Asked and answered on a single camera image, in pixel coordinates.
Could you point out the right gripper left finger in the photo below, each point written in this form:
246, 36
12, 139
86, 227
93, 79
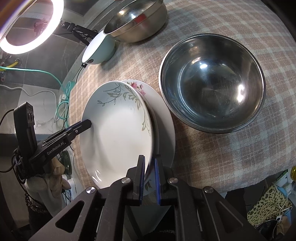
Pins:
97, 214

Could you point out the black tripod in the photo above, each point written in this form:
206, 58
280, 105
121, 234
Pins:
81, 33

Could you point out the small pink flower plate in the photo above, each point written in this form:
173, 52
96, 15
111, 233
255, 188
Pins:
167, 138

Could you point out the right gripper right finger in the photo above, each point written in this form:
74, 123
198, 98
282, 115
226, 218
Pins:
200, 214

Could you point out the leopard print pouch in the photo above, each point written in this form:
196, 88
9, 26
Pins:
272, 203

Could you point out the white leaf pattern plate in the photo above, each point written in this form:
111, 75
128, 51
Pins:
121, 130

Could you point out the large stainless steel bowl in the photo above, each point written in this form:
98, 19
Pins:
137, 21

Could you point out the light blue ceramic bowl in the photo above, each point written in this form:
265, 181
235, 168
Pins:
99, 50

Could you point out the left gloved hand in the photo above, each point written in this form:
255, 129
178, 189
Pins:
47, 188

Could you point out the ring light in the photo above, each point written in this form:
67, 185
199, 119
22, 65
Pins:
58, 7

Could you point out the red steel bowl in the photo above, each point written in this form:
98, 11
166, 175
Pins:
212, 83

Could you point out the dark green dish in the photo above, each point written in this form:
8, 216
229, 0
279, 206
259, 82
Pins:
66, 162

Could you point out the teal power strip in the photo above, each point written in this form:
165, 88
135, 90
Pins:
69, 86

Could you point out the large pink rose plate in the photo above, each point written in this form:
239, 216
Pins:
155, 129

